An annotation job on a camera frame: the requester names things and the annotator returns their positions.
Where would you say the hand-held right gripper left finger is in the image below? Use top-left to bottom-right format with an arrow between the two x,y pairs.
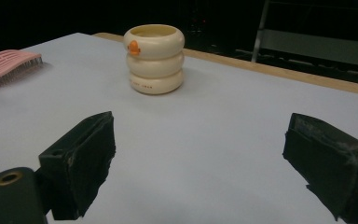
38,110 -> 117,221

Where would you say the cream ringed cup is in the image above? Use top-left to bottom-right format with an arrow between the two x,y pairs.
123,23 -> 186,95

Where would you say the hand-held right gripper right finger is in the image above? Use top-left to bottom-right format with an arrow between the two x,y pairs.
282,112 -> 358,224

